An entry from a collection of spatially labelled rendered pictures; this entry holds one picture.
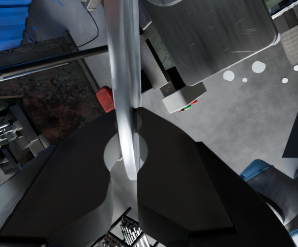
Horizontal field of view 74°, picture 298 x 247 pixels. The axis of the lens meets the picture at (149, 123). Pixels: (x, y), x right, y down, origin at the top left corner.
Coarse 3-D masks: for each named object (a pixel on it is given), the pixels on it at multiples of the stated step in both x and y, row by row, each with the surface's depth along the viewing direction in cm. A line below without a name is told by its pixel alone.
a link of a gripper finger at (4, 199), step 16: (32, 160) 8; (48, 160) 8; (16, 176) 7; (32, 176) 7; (0, 192) 6; (16, 192) 6; (0, 208) 6; (16, 208) 6; (0, 224) 6; (0, 240) 5; (16, 240) 5
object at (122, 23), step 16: (112, 0) 8; (128, 0) 10; (112, 16) 8; (128, 16) 10; (112, 32) 8; (128, 32) 10; (112, 48) 8; (128, 48) 9; (112, 64) 9; (128, 64) 9; (112, 80) 9; (128, 80) 9; (128, 96) 9; (128, 112) 10; (128, 128) 10; (128, 144) 11; (128, 160) 12; (128, 176) 15
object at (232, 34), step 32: (160, 0) 29; (192, 0) 26; (224, 0) 24; (256, 0) 22; (160, 32) 31; (192, 32) 28; (224, 32) 26; (256, 32) 23; (192, 64) 30; (224, 64) 27
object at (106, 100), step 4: (100, 88) 52; (104, 88) 51; (108, 88) 51; (100, 92) 53; (104, 92) 51; (108, 92) 51; (112, 92) 52; (100, 96) 53; (104, 96) 52; (108, 96) 51; (112, 96) 51; (100, 100) 54; (104, 100) 53; (108, 100) 52; (112, 100) 51; (104, 104) 54; (108, 104) 53; (112, 104) 52; (104, 108) 55; (108, 108) 54; (112, 108) 52
